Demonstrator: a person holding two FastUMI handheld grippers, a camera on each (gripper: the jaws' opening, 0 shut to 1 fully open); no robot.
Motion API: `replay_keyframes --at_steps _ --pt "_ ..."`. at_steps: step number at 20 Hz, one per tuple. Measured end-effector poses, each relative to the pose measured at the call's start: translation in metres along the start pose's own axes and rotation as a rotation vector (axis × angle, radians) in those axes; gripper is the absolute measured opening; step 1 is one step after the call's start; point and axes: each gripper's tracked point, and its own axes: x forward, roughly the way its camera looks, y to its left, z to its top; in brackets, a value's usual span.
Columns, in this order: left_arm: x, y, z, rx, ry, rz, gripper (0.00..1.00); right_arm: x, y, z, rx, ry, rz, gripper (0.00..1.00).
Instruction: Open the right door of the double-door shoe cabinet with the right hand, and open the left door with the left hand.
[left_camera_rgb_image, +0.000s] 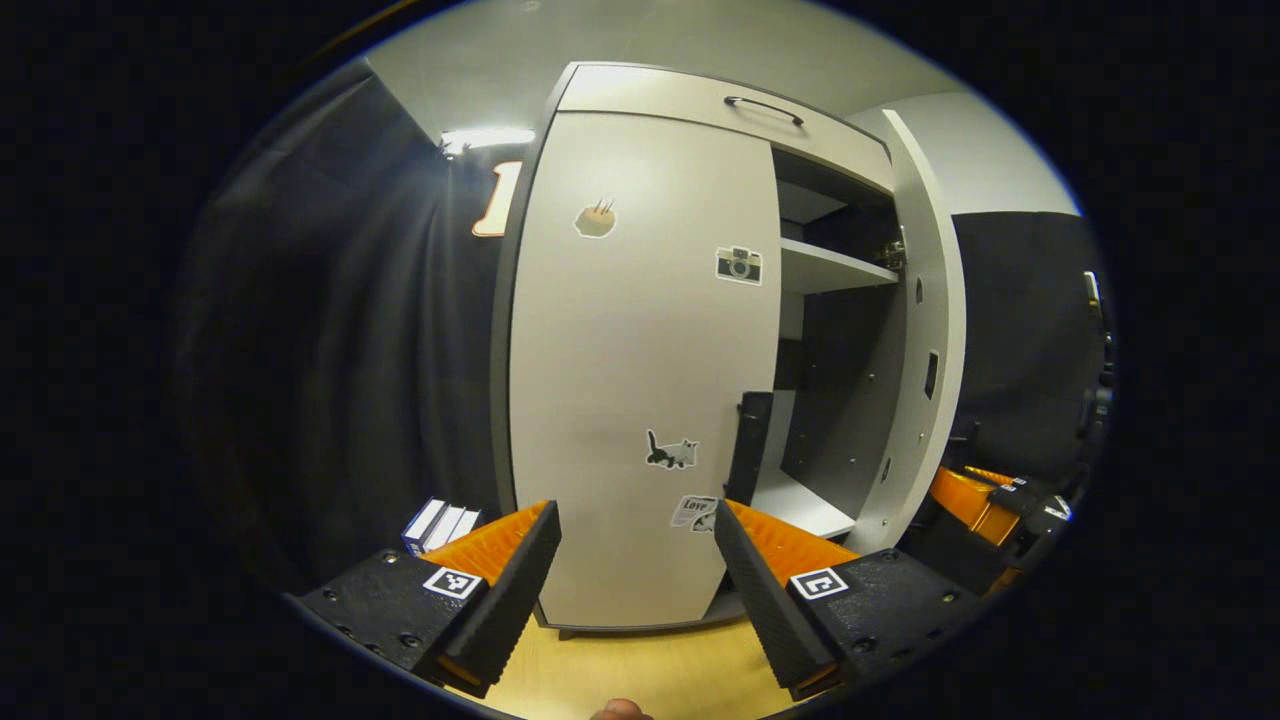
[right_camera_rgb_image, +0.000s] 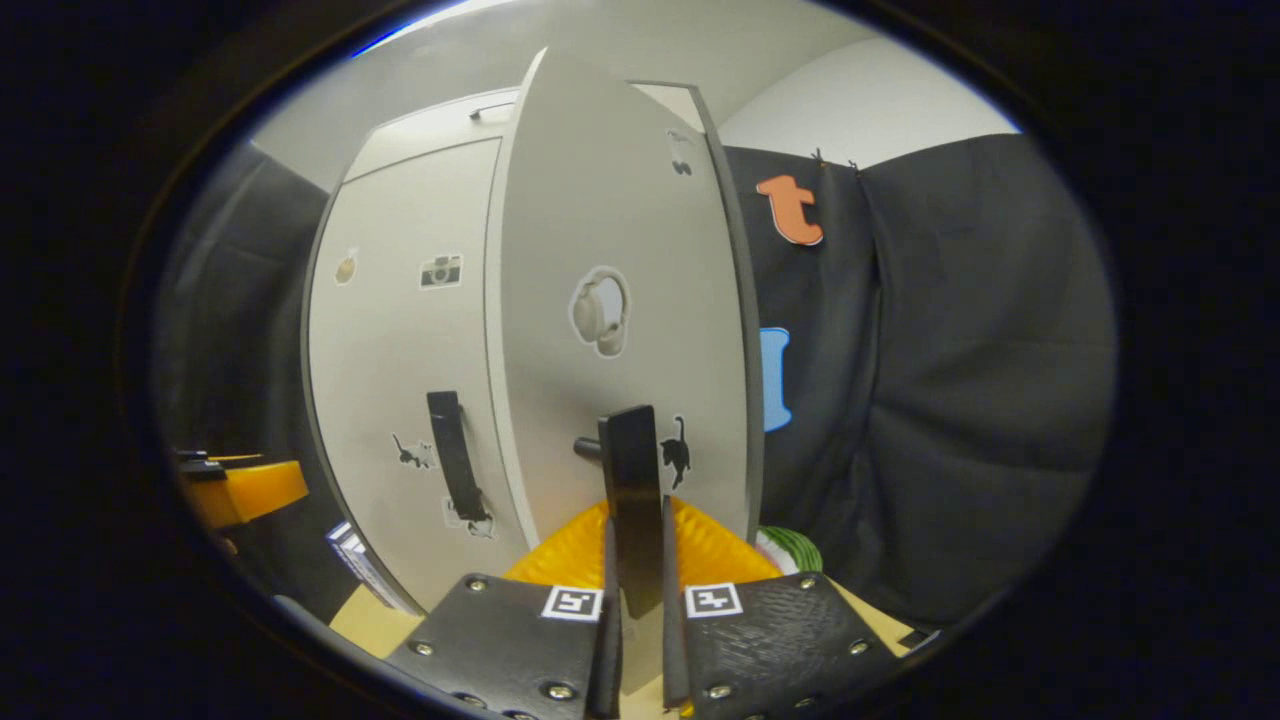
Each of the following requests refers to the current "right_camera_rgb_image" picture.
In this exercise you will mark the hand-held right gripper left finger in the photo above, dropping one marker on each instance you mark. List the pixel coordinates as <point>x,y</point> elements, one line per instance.
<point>520,640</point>

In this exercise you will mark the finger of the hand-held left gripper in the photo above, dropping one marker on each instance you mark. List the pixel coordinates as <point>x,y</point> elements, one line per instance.
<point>255,490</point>

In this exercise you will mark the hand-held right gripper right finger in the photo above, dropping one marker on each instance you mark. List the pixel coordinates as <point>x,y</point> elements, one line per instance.
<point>770,640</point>

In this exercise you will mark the white cabinet door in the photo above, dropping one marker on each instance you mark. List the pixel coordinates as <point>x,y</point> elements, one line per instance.
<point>560,200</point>
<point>400,340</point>

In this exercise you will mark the white double-door shoe cabinet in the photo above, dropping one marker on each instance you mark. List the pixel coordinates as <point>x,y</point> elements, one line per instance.
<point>750,330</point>

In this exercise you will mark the white cabinet drawer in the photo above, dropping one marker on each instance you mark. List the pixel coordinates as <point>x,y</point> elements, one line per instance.
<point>420,145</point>

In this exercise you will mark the green striped round object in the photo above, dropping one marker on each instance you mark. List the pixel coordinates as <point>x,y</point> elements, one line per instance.
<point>795,550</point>

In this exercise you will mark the blue white printed box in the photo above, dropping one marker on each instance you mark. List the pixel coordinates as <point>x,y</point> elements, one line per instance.
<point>355,555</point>

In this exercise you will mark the black backdrop cloth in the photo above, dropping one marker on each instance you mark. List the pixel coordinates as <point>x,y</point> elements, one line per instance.
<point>980,380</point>
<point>240,350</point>

